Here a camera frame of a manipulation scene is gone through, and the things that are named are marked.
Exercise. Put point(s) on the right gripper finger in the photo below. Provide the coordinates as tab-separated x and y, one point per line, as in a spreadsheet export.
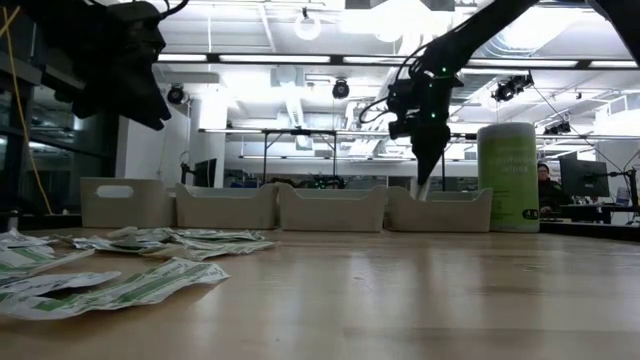
439	142
422	150

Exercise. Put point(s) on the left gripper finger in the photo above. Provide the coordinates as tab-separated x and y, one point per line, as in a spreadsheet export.
152	110

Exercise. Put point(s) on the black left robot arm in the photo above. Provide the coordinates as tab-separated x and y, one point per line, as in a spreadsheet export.
50	20

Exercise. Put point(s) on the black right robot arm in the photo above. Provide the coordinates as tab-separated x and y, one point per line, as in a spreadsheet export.
475	35

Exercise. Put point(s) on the light grey plastic bin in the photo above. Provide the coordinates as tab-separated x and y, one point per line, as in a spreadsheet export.
140	205
227	207
437	212
332	210

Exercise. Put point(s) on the green disinfectant wipes canister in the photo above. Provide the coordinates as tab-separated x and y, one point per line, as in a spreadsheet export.
510	175

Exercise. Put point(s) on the black computer monitor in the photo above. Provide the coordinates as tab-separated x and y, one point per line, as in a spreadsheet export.
583	177
207	172

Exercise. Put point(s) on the dark distant robot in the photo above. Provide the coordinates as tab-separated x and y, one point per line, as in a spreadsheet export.
320	181

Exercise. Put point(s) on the person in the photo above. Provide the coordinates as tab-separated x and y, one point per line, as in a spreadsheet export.
550	192

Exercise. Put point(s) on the black bar with light strips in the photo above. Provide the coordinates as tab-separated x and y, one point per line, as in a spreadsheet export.
300	59

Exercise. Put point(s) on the dark office desk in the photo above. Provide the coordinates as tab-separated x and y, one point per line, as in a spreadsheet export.
585	212

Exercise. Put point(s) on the black ceiling camera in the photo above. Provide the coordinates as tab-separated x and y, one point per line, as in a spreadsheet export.
340	89
175	94
510	89
557	129

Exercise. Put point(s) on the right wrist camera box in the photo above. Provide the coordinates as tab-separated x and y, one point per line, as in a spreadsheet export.
400	110

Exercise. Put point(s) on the black workstation frame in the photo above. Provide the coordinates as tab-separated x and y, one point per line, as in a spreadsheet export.
300	132

